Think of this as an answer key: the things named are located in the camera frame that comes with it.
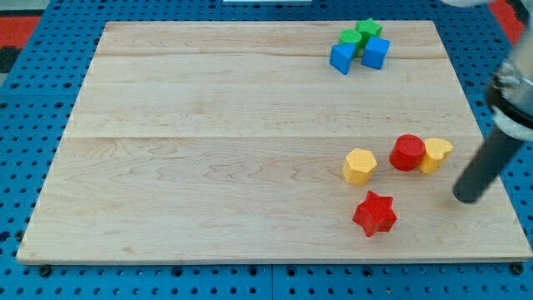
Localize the red star block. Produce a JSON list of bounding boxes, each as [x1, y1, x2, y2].
[[352, 190, 397, 238]]

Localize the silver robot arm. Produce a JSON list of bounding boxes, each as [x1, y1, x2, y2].
[[486, 15, 532, 141]]

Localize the green star block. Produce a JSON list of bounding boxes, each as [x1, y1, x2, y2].
[[355, 18, 382, 48]]

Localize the wooden board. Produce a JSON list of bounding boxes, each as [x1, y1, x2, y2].
[[17, 21, 532, 265]]

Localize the yellow hexagon block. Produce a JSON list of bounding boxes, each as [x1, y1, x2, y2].
[[342, 148, 378, 186]]

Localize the blue triangle block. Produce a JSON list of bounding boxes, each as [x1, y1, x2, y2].
[[329, 43, 357, 75]]

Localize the green cylinder block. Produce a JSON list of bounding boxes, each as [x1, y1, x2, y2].
[[338, 29, 362, 58]]

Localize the red cylinder block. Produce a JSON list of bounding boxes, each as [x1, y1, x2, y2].
[[389, 134, 426, 172]]

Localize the blue cube block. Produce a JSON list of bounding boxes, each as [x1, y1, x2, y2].
[[361, 37, 391, 70]]

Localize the yellow heart block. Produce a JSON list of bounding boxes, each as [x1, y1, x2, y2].
[[419, 137, 453, 174]]

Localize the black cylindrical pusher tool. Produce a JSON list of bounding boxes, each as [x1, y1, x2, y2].
[[452, 127, 525, 204]]

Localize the blue pegboard base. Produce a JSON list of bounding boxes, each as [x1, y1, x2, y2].
[[1, 0, 532, 299]]

